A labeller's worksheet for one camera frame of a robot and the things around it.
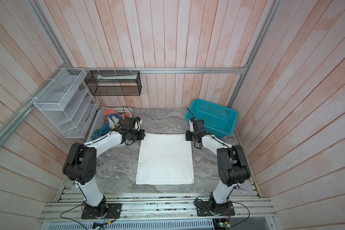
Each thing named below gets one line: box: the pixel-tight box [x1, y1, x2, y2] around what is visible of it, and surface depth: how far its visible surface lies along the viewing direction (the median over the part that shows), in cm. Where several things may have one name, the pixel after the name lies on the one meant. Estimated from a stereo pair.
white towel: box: [135, 132, 195, 185], surface depth 90 cm
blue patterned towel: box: [90, 114, 122, 141], surface depth 100 cm
